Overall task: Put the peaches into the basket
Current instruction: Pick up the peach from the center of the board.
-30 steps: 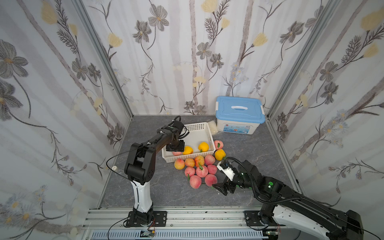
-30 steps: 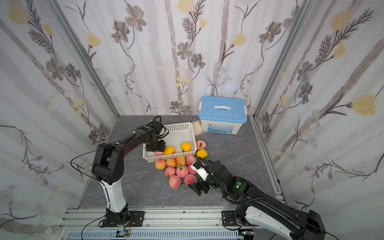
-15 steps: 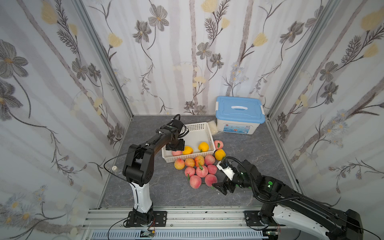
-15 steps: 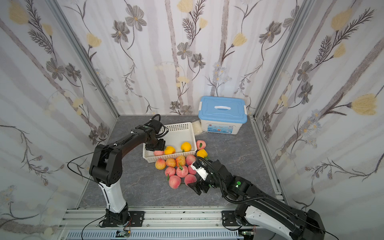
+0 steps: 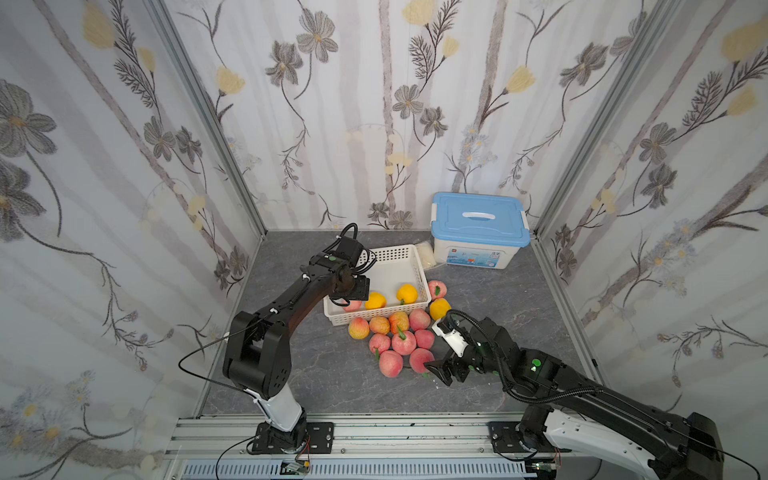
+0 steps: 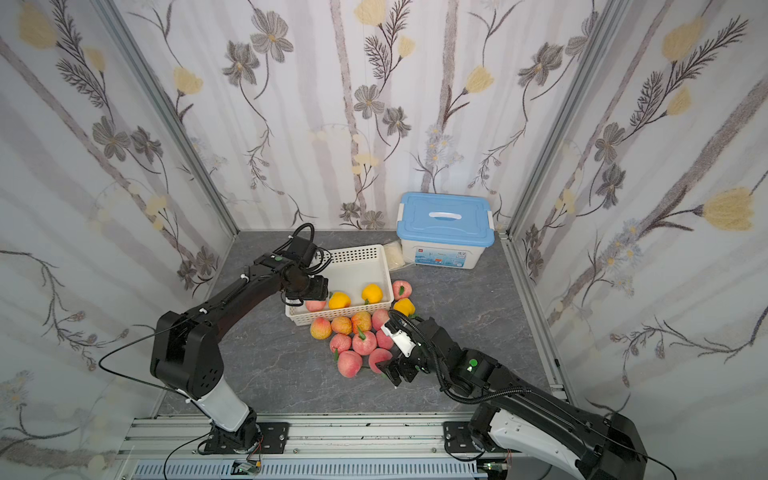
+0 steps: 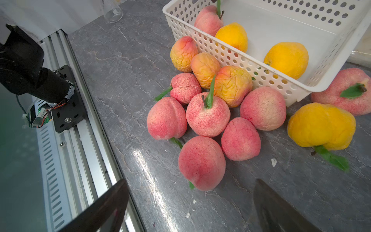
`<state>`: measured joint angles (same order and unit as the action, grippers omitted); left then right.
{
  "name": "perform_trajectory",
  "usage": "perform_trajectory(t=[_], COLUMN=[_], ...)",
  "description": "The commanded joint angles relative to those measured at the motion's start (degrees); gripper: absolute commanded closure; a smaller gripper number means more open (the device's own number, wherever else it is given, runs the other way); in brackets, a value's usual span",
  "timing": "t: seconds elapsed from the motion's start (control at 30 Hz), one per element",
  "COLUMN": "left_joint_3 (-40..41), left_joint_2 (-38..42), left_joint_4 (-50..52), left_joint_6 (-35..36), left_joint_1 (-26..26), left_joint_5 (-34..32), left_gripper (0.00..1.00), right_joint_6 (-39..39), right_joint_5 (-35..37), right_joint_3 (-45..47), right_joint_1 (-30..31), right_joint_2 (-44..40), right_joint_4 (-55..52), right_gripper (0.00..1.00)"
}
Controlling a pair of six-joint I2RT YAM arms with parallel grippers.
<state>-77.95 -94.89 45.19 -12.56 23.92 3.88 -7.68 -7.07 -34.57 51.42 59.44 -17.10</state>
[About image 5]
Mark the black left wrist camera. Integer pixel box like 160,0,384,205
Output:
333,236,365,266

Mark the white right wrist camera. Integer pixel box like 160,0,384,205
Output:
432,318,469,358

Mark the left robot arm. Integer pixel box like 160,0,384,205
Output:
222,251,370,433

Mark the pink peach upper row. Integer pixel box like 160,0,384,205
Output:
409,309,432,331

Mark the pink peach with leaf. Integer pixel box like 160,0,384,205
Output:
391,331,417,356

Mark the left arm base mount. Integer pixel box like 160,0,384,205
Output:
246,420,335,455

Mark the blue lidded storage box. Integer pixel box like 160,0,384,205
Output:
431,192,531,269

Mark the yellow peach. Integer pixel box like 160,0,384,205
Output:
428,298,452,321
396,284,419,305

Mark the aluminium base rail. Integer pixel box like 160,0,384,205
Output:
161,412,673,480

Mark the orange wrinkled peach right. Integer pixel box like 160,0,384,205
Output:
389,311,410,336

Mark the white perforated plastic basket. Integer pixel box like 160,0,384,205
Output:
322,244,432,326

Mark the orange wrinkled peach middle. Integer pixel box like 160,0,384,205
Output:
369,316,391,335

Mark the clear bag of white material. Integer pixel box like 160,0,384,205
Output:
415,241,438,270

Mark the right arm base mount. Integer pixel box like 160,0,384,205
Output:
487,421,555,455

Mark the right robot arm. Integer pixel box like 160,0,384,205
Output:
426,310,725,479

